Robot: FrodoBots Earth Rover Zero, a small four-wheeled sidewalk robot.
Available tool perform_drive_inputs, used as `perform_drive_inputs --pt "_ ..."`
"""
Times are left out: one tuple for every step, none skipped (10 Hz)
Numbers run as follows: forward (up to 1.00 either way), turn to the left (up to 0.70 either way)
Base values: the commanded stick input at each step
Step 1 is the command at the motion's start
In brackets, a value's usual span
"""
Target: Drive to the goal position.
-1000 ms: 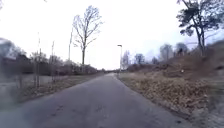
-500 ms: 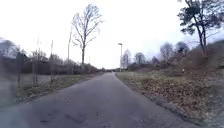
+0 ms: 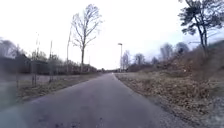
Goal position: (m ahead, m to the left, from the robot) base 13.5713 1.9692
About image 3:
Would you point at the street lamp pole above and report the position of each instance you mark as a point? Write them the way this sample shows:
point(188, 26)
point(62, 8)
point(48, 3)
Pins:
point(121, 56)

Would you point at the tall bare tree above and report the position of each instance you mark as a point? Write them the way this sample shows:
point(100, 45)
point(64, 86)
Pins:
point(82, 50)

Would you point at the grey asphalt path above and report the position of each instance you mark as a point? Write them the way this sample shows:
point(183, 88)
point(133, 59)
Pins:
point(100, 100)

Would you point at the thin bare sapling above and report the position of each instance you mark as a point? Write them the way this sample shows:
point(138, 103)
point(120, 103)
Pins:
point(67, 53)

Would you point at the row of distant trees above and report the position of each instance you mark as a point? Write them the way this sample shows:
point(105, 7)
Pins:
point(160, 53)

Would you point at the leaf-covered grass slope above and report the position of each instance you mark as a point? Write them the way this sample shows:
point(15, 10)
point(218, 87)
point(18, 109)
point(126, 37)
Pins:
point(173, 86)

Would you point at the dark hedge row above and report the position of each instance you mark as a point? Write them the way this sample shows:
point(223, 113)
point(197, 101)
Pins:
point(40, 66)

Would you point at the leaf-strewn grass verge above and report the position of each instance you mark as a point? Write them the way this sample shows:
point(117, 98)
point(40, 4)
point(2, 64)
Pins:
point(43, 87)

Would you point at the row of young staked trees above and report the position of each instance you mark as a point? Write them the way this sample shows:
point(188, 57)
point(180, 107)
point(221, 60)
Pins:
point(34, 66)

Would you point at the pine tree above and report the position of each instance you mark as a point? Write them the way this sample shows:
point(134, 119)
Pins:
point(202, 30)

